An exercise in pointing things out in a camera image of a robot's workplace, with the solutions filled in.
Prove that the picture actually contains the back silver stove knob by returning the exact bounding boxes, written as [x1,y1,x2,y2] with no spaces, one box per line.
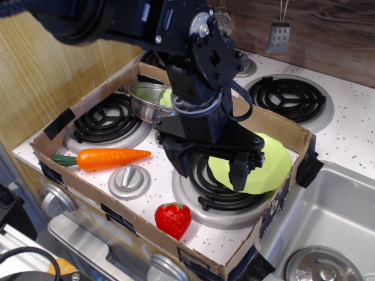
[235,53,257,78]

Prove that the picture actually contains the front right black burner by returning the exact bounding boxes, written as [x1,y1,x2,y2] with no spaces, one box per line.
[171,152,276,230]

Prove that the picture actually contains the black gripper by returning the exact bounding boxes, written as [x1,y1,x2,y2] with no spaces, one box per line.
[154,86,265,192]

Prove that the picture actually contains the stainless steel sink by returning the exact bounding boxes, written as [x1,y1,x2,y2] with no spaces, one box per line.
[260,162,374,280]

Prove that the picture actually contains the silver oven door handle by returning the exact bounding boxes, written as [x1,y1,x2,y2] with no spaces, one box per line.
[48,214,149,280]

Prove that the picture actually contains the hanging silver spatula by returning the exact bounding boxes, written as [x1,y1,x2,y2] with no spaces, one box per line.
[266,1,291,54]

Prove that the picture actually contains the silver oven knob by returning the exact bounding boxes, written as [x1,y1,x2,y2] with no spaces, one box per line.
[41,183,77,218]
[147,253,190,281]

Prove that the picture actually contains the back right black burner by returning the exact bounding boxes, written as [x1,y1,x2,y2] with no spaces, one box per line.
[245,74,335,133]

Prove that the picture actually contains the red toy strawberry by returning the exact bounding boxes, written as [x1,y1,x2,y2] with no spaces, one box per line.
[154,202,192,240]

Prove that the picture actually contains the black cable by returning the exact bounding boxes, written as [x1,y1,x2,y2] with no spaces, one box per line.
[0,246,62,281]

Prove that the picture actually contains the front silver stove knob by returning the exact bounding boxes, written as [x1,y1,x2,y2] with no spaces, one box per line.
[108,165,151,200]

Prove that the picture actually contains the silver sink drain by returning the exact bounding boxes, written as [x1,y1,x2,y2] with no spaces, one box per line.
[282,246,364,281]

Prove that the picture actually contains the orange toy carrot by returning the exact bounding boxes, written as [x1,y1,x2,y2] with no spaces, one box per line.
[51,148,152,171]

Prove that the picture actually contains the light green plastic plate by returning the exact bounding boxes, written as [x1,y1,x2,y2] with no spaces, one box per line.
[208,133,292,195]

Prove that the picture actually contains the left silver oven knob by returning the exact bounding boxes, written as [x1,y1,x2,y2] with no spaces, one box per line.
[41,183,77,218]

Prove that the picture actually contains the small silver metal pan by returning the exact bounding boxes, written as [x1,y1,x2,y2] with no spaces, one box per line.
[128,82,176,126]

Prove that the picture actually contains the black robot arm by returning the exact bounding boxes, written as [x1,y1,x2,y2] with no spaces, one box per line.
[1,1,264,192]

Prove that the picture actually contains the silver stove knob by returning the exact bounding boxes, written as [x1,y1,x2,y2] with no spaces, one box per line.
[235,53,257,78]
[108,165,151,200]

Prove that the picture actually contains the hanging silver strainer ladle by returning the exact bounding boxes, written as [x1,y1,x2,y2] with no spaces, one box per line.
[213,0,235,37]

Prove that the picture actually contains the yellow object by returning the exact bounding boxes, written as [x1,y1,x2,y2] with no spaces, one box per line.
[46,258,77,275]

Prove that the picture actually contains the brown cardboard fence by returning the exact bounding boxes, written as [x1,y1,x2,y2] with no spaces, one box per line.
[32,63,316,280]

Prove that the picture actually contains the light green toy broccoli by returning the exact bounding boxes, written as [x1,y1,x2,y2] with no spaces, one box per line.
[159,88,172,108]

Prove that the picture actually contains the right silver oven knob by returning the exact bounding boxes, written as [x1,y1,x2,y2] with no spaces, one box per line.
[147,253,190,281]

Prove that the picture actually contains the front left black burner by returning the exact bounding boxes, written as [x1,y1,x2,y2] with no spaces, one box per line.
[64,92,151,154]

